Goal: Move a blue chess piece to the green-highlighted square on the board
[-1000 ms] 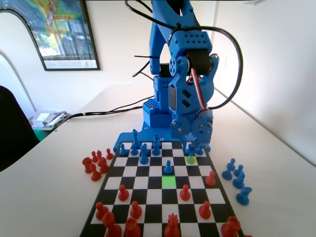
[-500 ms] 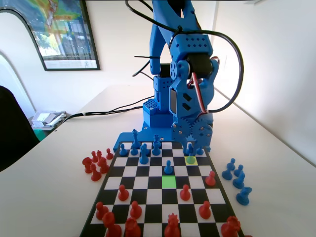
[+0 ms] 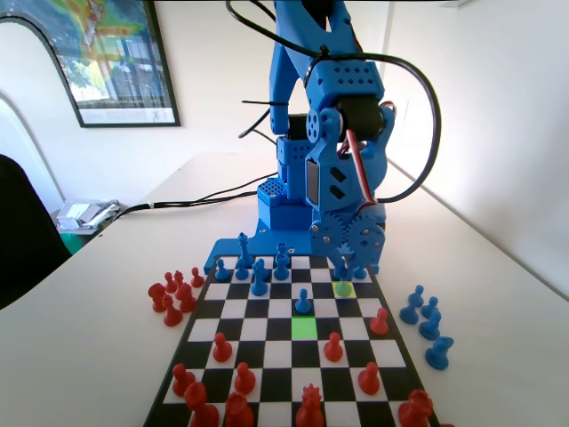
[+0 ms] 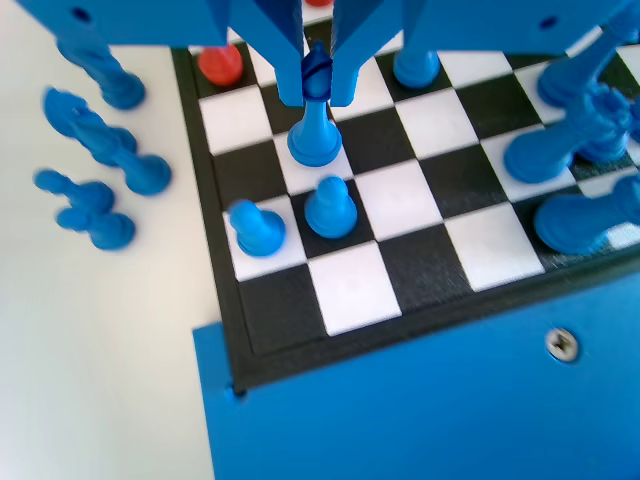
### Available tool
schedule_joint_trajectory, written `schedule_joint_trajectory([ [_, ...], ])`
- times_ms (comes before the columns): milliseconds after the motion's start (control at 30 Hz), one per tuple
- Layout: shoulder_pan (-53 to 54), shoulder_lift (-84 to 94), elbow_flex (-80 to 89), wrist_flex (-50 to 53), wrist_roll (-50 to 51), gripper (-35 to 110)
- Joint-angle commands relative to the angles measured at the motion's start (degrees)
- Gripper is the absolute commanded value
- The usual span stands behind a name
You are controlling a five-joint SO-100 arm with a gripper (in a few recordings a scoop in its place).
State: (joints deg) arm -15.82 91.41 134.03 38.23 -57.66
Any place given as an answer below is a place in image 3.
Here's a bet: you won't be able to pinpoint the black and white chessboard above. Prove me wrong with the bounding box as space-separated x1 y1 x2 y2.
142 253 441 427

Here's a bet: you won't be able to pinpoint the red chess queen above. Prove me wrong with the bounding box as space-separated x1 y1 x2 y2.
295 384 325 427

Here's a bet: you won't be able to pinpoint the red chess piece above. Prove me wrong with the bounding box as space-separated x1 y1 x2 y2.
224 391 255 427
176 283 198 314
162 294 184 328

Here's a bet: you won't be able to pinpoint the stack of papers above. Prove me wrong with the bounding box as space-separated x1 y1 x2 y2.
47 199 122 232

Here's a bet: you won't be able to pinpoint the black framed poster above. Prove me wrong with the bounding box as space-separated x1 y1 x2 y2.
0 0 182 129

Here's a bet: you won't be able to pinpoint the black chair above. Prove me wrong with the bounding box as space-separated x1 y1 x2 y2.
0 154 72 309

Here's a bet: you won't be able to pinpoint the red white servo wires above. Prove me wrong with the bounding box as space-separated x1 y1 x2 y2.
344 101 397 211

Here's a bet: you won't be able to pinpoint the thin black cable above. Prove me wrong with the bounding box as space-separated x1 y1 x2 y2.
110 177 260 219
150 191 260 208

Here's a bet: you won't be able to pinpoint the blue base plate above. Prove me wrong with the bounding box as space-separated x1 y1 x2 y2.
203 222 382 275

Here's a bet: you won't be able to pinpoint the thick black camera cable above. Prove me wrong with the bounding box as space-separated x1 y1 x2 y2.
225 0 443 204

